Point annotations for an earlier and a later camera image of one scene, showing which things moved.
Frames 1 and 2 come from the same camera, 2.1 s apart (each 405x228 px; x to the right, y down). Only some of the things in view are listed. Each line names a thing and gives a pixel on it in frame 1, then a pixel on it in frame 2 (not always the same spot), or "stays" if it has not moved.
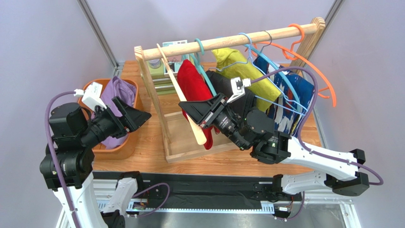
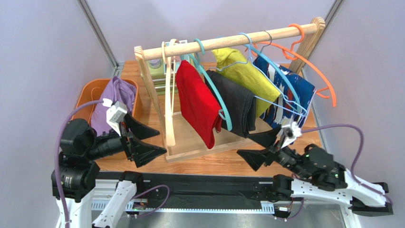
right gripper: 213,110 to 274,150
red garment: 195,86 stays
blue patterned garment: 289,111 stays
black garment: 222,84 stays
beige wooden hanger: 198,132 to 169,69
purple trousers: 117,87 stays
